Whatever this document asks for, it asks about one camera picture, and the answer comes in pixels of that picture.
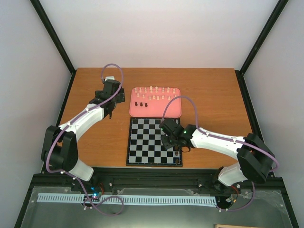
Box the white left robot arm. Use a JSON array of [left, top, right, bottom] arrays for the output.
[[41, 76, 125, 191]]

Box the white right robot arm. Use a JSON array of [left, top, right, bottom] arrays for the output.
[[160, 119, 277, 186]]

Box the pink plastic tray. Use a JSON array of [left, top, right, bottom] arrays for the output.
[[129, 86, 181, 118]]

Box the black and white chessboard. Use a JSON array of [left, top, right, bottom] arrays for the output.
[[126, 117, 183, 167]]

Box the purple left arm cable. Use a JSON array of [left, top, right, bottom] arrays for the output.
[[45, 63, 125, 217]]

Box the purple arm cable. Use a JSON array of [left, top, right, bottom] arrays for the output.
[[162, 95, 279, 212], [45, 63, 125, 217]]

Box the black aluminium frame rail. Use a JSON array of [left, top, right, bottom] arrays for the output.
[[29, 168, 287, 196]]

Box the light blue cable duct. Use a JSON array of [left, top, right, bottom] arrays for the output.
[[37, 193, 217, 207]]

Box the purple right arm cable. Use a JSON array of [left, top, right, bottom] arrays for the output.
[[162, 95, 279, 212]]

